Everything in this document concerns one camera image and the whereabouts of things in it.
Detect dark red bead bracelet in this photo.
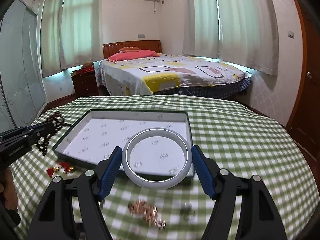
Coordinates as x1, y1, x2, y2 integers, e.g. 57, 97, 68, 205
35, 110, 70, 157

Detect red tassel knot charm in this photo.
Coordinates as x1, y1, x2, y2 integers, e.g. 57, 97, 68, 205
46, 161, 75, 178

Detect silver ring with stone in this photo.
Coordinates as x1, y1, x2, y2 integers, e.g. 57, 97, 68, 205
179, 203, 196, 222

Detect rose gold chain bracelet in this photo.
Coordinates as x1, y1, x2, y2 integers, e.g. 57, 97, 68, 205
127, 199, 166, 230

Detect white jade bangle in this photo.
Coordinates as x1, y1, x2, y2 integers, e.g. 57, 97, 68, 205
122, 127, 195, 190

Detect person's left hand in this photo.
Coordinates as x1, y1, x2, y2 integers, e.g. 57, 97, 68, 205
1, 167, 18, 210

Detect frosted glass wardrobe door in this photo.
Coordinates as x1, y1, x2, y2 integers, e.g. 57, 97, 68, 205
0, 0, 47, 132

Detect dark green tray box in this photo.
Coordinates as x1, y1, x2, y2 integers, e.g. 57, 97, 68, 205
53, 109, 192, 168

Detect green checkered tablecloth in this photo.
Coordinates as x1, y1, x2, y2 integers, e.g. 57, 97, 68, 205
10, 94, 315, 240

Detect dark wooden nightstand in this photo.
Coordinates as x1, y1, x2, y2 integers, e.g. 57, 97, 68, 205
71, 67, 99, 98

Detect brown wooden door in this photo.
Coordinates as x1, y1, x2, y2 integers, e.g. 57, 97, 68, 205
285, 0, 320, 156

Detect red items on nightstand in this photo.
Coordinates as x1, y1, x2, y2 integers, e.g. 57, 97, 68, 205
71, 62, 94, 76

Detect wooden headboard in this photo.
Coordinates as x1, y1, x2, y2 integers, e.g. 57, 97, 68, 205
103, 40, 163, 59

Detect left window curtain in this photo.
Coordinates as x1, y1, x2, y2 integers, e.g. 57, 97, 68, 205
40, 0, 103, 77

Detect window curtain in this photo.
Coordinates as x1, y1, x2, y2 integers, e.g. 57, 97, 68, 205
182, 0, 279, 76
40, 0, 103, 77

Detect orange patterned pillow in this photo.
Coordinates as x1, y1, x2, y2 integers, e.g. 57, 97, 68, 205
119, 46, 141, 53

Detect pink pillow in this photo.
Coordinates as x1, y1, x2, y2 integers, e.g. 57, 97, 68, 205
107, 50, 159, 62

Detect bed with patterned sheet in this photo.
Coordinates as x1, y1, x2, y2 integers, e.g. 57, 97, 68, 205
99, 53, 252, 99

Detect right window curtain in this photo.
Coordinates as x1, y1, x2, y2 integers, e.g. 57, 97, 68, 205
182, 0, 279, 76

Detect wall light switch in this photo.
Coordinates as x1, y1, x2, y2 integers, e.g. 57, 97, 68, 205
287, 31, 295, 38

